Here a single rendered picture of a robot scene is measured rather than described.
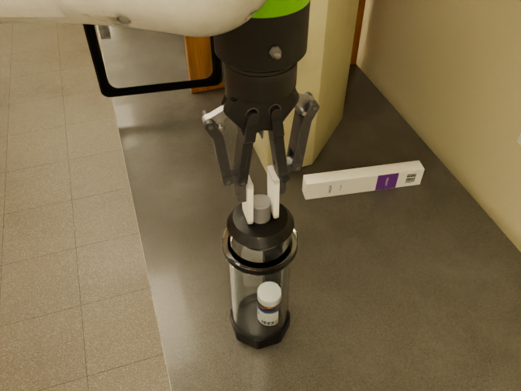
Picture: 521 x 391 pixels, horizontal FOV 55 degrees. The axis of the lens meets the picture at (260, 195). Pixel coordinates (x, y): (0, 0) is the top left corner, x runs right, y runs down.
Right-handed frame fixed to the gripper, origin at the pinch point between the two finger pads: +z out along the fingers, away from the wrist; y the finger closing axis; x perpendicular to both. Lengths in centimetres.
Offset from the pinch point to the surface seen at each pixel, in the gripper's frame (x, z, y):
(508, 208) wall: -9, 29, -56
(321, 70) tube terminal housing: -35.5, 6.3, -23.1
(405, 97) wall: -51, 29, -55
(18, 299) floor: -91, 125, 73
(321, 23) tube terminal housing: -35.4, -3.5, -22.2
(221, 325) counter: -1.3, 31.1, 6.6
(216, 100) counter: -67, 31, -8
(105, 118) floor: -203, 125, 31
